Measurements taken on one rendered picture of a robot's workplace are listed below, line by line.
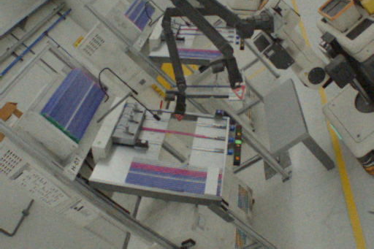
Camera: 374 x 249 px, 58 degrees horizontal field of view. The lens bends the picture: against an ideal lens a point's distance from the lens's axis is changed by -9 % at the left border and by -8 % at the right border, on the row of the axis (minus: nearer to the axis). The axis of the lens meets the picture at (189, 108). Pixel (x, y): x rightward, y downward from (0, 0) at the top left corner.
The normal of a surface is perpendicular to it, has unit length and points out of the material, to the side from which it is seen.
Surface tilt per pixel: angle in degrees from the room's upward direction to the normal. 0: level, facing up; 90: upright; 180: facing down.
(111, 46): 90
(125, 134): 48
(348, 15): 92
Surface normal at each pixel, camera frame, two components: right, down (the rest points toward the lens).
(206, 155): 0.05, -0.80
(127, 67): -0.14, 0.59
